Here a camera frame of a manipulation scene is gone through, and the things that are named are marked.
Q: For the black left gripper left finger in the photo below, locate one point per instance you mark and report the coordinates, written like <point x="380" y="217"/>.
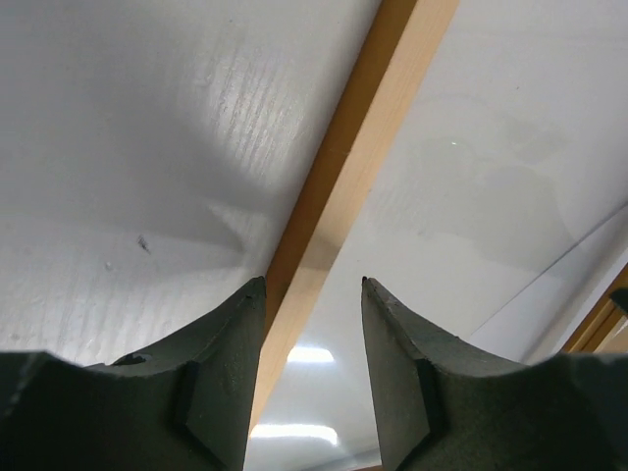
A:
<point x="181" y="403"/>

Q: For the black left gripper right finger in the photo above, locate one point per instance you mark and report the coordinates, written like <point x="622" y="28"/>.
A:
<point x="442" y="403"/>

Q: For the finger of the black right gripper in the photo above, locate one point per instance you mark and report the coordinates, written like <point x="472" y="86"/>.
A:
<point x="619" y="298"/>

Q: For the white photo paper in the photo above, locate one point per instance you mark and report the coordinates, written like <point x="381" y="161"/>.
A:
<point x="538" y="320"/>

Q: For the wooden picture frame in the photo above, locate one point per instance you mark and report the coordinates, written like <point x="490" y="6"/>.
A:
<point x="476" y="142"/>

